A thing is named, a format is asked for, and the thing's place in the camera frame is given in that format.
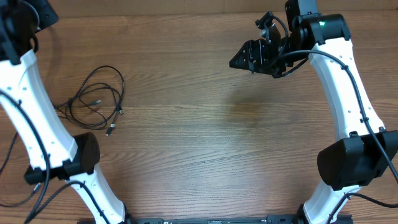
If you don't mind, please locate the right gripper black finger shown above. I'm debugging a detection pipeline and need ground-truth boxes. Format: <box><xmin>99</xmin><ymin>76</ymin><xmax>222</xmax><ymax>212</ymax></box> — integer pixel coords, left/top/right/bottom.
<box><xmin>233</xmin><ymin>60</ymin><xmax>256</xmax><ymax>73</ymax></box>
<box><xmin>229</xmin><ymin>40</ymin><xmax>258</xmax><ymax>67</ymax></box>

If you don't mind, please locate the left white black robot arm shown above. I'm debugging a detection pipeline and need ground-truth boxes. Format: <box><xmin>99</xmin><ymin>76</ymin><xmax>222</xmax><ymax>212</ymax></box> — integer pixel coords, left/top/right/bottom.
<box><xmin>1</xmin><ymin>0</ymin><xmax>134</xmax><ymax>223</ymax></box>

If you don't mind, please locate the black USB cable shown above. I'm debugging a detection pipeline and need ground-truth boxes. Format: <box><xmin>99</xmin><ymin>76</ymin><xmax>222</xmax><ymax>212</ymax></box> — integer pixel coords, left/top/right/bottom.
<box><xmin>67</xmin><ymin>65</ymin><xmax>126</xmax><ymax>137</ymax></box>

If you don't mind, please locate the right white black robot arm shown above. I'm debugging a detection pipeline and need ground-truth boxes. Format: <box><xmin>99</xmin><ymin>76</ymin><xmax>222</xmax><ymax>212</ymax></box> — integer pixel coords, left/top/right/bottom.
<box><xmin>229</xmin><ymin>1</ymin><xmax>397</xmax><ymax>223</ymax></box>

